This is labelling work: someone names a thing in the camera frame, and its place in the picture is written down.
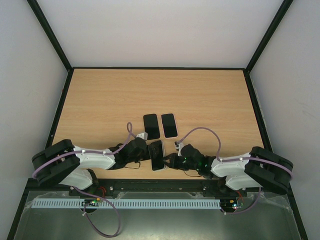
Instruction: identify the black phone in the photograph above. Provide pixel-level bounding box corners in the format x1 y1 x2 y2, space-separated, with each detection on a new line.
161 113 178 139
147 140 166 171

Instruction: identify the clear phone case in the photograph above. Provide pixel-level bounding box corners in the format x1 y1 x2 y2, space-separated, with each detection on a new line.
147 139 168 172

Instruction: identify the pink phone case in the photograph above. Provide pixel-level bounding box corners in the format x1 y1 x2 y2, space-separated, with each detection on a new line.
160 113 179 139

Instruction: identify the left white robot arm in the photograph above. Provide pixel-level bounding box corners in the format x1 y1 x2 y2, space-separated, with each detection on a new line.
31 137 150 190

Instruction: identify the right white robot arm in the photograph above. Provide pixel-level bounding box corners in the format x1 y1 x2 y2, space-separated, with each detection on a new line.
162 144 294 196

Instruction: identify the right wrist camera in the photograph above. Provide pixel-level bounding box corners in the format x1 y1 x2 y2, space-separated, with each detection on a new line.
174 141 184 151

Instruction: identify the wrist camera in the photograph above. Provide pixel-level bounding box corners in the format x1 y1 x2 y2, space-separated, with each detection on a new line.
136 132 148 141
174 141 184 151

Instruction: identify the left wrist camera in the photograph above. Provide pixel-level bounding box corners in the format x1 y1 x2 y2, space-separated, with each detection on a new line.
136 132 148 141

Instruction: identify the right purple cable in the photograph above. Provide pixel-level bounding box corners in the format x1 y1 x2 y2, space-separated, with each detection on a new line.
176 127 294 176

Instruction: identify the purple cable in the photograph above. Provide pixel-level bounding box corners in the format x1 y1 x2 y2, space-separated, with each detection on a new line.
32 121 141 180
176 127 294 176

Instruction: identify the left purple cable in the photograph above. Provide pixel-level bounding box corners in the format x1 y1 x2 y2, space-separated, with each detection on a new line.
32 121 141 180

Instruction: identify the slotted cable duct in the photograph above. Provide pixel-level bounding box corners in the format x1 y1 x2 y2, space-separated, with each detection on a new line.
31 198 221 210

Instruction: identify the black front rail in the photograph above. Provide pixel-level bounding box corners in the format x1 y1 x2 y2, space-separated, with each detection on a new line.
94 178 226 198

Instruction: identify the black enclosure frame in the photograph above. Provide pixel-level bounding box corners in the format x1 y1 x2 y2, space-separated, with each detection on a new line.
7 0 308 240

